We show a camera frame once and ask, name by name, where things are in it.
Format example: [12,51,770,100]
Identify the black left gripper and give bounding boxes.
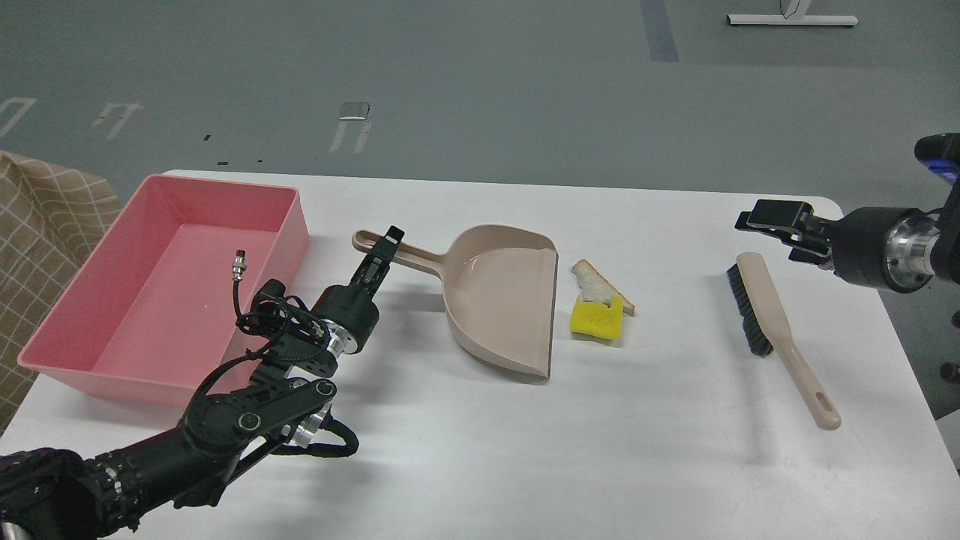
[310,225,405,355]

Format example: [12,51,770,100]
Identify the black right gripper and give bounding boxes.
[735,199,910,290]

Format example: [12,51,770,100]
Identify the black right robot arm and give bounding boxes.
[734,133,959,294]

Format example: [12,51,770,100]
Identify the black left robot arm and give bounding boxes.
[2,226,404,539]

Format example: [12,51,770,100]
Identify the bread slice piece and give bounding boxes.
[571,259,637,317]

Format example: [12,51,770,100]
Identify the beige hand brush black bristles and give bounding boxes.
[726,252,842,431]

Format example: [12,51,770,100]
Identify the white table leg base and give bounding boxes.
[726,1,860,29]

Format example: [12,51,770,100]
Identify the beige checkered cloth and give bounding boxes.
[1,151,122,430]

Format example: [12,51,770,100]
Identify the beige plastic dustpan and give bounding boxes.
[393,224,559,380]

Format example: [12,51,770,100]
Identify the pink plastic bin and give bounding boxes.
[17,175,310,408]

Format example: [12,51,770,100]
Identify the yellow sponge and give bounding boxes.
[568,295,624,341]

